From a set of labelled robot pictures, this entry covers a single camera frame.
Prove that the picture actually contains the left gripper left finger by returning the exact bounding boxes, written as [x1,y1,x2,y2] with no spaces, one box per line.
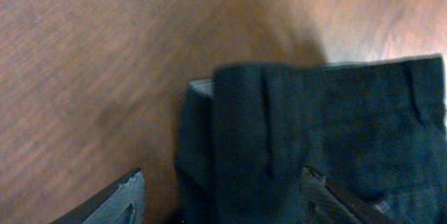
[51,168,145,224]

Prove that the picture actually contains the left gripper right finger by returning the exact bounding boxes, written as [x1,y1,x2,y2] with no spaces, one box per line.
[300,166,396,224]

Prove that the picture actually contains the dark green shorts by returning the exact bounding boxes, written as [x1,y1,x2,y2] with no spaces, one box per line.
[175,55,446,223]

